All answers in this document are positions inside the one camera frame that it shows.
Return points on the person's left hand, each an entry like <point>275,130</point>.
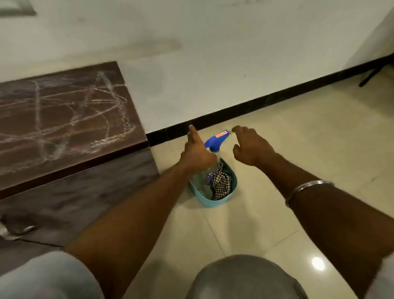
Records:
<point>198,154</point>

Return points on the person's right hand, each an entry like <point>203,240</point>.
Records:
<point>252,148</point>

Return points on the blue-capped spray bottle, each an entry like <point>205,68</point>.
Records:
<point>217,141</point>

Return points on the checkered cloth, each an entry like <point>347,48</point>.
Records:
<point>221,184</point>

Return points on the dark wooden cabinet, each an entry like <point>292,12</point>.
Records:
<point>61,123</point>

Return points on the person's right forearm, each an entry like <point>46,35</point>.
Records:
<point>335,212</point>

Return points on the person's left forearm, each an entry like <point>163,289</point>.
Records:
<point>132,221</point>

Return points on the person's right leg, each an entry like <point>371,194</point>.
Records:
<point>246,277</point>

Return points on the person's leg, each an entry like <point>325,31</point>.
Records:
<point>46,277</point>
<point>246,277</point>

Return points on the person's left leg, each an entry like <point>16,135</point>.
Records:
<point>46,277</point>

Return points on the teal plastic basket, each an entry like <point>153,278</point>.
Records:
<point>227,200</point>

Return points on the black skirting board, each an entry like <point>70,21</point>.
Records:
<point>277,98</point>

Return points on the silver bangle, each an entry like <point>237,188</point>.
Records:
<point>303,188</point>

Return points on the black stand leg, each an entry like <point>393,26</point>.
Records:
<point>374,74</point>

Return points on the white shirt sleeve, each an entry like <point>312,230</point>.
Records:
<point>384,283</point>

